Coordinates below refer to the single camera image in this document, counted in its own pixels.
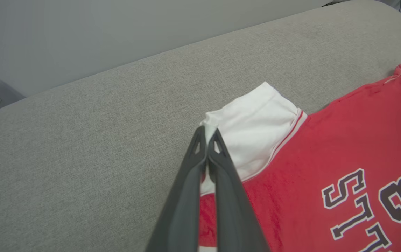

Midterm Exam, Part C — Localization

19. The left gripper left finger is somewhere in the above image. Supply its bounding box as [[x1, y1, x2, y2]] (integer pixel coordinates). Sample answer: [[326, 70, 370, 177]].
[[145, 125, 207, 252]]

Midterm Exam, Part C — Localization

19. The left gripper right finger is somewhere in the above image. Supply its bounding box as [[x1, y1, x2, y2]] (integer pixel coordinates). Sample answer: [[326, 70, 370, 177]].
[[207, 128, 271, 252]]

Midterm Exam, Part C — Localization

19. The red and white jersey shirt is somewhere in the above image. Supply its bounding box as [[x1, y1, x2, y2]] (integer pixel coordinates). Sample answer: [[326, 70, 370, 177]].
[[198, 62, 401, 252]]

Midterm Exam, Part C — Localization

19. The grey fabric sofa cushion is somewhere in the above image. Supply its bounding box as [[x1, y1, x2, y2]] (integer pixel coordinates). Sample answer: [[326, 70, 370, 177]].
[[0, 0, 401, 252]]

